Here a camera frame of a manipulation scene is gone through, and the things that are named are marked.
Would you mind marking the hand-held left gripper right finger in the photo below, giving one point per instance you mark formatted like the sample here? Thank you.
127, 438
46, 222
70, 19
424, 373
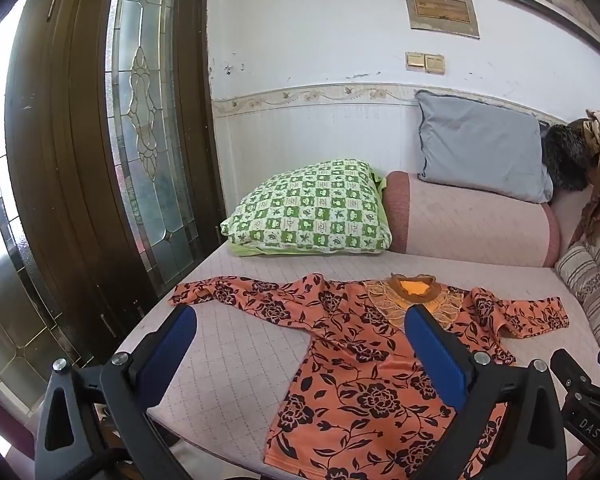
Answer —
437, 347

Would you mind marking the green checkered pillow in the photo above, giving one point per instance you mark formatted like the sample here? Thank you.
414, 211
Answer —
310, 210

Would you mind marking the dark furry cushion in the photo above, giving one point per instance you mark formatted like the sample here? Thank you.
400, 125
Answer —
565, 157

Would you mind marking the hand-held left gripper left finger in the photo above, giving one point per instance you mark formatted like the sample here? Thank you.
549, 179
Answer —
172, 340

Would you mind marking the striped cushion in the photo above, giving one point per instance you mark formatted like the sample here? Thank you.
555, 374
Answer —
592, 280

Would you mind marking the wall plaque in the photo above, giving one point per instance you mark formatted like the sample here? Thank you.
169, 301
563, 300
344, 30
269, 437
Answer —
440, 7

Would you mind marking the gold light switch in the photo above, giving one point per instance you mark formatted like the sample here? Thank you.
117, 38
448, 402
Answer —
425, 62

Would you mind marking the pink quilted bed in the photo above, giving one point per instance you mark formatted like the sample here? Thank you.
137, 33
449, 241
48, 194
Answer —
240, 350

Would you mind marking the orange floral blouse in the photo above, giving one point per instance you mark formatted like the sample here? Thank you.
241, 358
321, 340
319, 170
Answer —
350, 360

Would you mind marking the wooden door with stained glass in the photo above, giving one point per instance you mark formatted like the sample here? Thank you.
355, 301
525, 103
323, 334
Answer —
75, 135

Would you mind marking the pink bolster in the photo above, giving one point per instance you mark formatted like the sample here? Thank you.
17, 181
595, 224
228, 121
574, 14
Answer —
465, 225

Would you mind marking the grey pillow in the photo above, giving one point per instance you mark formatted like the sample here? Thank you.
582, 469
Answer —
480, 145

